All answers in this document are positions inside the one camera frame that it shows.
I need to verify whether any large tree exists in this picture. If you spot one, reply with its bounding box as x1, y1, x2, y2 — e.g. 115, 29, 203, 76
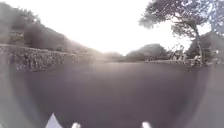
139, 0, 224, 66

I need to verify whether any row of bushes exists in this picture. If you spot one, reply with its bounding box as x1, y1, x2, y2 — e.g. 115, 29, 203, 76
103, 43, 174, 63

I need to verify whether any robot's own part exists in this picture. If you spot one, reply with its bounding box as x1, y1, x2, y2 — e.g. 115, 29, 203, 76
71, 122, 82, 128
141, 121, 152, 128

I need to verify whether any wooded hillside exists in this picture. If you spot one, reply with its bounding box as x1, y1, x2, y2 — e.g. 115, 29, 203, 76
0, 2, 111, 58

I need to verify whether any low stone wall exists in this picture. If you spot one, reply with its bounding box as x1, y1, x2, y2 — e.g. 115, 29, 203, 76
133, 59, 204, 67

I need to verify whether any grey asphalt road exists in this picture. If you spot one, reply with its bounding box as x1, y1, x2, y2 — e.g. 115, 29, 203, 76
0, 60, 224, 128

